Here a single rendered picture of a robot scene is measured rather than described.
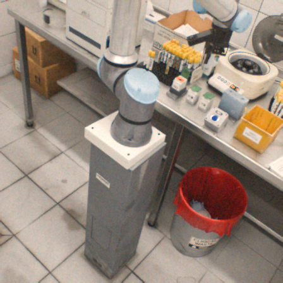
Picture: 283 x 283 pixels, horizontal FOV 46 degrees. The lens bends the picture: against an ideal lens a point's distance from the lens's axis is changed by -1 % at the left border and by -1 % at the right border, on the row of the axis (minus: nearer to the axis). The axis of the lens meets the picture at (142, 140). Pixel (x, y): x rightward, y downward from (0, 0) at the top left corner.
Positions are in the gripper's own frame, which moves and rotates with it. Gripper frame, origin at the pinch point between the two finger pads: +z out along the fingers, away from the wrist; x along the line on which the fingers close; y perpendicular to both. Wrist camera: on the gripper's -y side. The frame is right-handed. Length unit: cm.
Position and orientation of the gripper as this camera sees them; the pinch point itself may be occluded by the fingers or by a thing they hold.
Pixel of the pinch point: (201, 67)
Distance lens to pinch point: 150.1
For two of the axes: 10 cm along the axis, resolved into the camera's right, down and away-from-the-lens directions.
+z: -1.6, 7.1, 6.9
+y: 9.9, 1.3, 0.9
